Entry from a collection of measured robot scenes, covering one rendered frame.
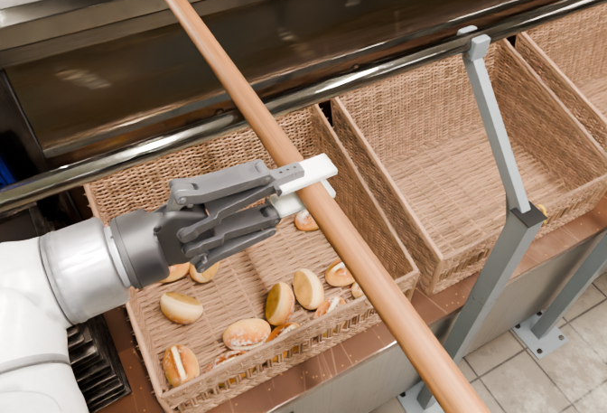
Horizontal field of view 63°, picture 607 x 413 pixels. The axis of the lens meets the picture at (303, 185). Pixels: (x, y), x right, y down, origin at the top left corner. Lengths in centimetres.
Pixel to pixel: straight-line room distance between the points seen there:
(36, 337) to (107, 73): 65
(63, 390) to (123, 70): 69
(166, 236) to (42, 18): 55
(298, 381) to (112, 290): 67
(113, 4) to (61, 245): 56
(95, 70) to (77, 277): 61
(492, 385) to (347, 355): 78
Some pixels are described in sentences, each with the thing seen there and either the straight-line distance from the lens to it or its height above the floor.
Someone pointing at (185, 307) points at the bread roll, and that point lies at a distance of 111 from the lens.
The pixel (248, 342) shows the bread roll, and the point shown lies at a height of 64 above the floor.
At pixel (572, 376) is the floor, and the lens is 192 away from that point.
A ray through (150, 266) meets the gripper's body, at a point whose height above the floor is 121.
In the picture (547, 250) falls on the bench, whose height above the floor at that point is 58.
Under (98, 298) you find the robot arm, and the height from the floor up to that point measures 121.
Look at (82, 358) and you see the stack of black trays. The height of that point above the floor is 81.
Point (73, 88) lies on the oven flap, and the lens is 104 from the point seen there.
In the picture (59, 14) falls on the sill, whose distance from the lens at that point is 96.
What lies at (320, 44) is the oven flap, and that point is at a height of 98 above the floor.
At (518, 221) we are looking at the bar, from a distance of 91.
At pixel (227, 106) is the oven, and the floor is 88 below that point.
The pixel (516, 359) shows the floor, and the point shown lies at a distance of 187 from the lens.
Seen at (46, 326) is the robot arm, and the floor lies 121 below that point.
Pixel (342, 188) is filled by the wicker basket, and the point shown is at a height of 69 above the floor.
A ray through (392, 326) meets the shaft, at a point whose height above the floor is 120.
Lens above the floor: 161
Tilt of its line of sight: 49 degrees down
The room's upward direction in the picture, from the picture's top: straight up
